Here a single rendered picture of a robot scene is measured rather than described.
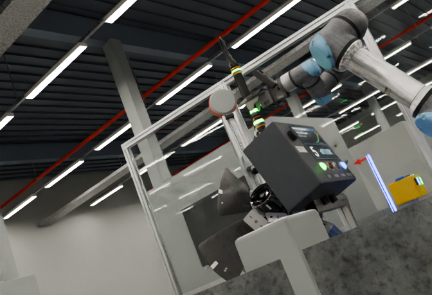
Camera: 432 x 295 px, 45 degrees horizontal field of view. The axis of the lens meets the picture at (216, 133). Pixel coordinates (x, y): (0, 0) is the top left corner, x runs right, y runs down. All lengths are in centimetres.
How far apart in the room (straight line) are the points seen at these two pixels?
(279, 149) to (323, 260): 95
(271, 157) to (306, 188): 11
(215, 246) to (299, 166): 104
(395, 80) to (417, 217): 144
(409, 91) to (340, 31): 30
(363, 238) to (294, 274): 4
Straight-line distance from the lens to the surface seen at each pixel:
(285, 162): 122
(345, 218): 148
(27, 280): 770
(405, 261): 28
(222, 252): 217
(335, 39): 176
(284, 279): 30
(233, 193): 234
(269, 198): 209
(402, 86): 170
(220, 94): 296
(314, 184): 120
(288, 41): 296
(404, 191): 221
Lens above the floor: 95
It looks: 16 degrees up
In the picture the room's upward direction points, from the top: 22 degrees counter-clockwise
